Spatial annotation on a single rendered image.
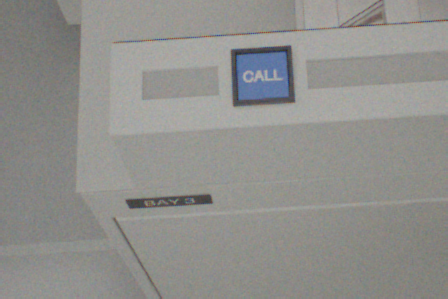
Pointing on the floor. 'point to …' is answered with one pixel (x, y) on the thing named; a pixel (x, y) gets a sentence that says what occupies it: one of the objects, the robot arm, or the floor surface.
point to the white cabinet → (285, 238)
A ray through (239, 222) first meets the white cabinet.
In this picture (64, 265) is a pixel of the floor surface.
